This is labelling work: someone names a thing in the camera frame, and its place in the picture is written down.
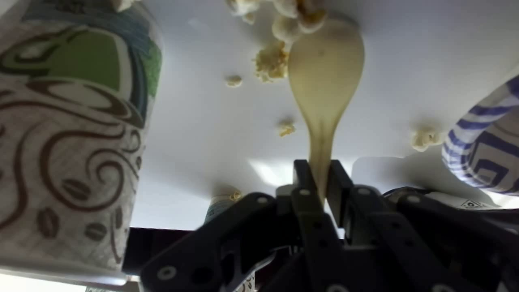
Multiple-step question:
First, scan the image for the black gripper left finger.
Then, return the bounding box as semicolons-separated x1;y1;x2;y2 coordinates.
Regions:
140;159;348;292

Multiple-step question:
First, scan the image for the cream plastic spoon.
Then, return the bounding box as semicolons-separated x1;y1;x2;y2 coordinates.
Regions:
288;18;367;205

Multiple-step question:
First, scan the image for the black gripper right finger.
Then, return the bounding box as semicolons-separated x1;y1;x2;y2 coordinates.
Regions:
327;159;519;292

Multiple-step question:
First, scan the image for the blue patterned paper bowl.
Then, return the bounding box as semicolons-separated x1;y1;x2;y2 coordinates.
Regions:
442;75;519;198

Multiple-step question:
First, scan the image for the coffee print paper cup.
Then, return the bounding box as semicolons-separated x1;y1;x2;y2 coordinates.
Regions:
0;0;164;289

